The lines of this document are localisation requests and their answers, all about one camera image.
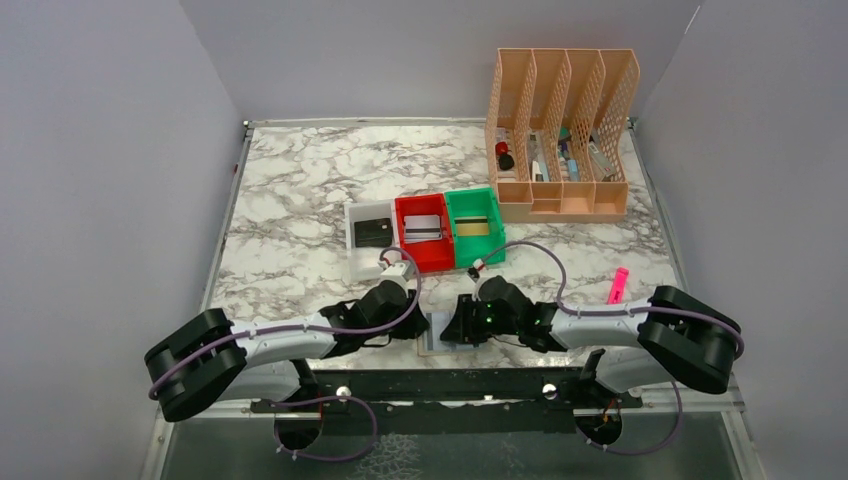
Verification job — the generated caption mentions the red plastic bin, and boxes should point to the red plastic bin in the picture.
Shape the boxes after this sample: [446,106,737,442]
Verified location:
[394,193,455,273]

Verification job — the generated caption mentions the white plastic bin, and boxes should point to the white plastic bin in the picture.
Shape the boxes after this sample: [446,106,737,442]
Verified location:
[344,200,398,282]

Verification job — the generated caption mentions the silver credit card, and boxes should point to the silver credit card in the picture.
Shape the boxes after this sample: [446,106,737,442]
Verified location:
[403,215,443,243]

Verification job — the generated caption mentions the green plastic bin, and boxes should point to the green plastic bin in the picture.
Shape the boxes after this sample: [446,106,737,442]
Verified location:
[444,187,506,269]

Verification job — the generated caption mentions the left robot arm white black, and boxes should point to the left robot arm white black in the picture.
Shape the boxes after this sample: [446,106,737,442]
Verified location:
[144,280,422,422]

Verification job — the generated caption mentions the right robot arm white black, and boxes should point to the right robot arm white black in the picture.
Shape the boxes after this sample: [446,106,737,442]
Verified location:
[440,276,744,394]

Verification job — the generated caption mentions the black credit card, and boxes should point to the black credit card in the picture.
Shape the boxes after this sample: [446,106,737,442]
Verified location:
[353,217,394,248]

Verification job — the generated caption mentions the gold credit card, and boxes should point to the gold credit card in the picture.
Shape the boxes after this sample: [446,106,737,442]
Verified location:
[455,216,490,237]

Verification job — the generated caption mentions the pink highlighter marker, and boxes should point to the pink highlighter marker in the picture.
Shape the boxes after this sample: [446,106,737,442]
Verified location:
[607,267,629,305]

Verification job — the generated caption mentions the stationery items in organizer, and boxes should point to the stationery items in organizer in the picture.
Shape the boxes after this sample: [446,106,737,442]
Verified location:
[528,127,621,182]

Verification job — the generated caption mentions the red black item in organizer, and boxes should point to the red black item in organizer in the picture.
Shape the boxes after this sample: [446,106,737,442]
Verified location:
[495,141,515,171]

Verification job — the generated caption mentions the orange mesh file organizer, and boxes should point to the orange mesh file organizer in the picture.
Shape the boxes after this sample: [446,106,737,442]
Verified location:
[484,48,640,223]

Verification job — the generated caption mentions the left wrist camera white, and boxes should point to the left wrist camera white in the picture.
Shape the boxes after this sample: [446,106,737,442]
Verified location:
[379,260,415,289]

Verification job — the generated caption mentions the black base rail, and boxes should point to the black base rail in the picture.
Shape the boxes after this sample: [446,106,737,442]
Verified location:
[250,367,642,436]

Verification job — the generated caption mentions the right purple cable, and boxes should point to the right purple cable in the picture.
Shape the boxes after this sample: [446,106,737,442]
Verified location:
[466,240,746,457]

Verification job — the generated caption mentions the purple cable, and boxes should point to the purple cable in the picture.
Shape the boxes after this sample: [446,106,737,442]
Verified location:
[466,240,746,457]
[146,246,424,464]

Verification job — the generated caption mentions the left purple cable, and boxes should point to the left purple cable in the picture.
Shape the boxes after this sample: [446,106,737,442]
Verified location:
[146,246,424,464]

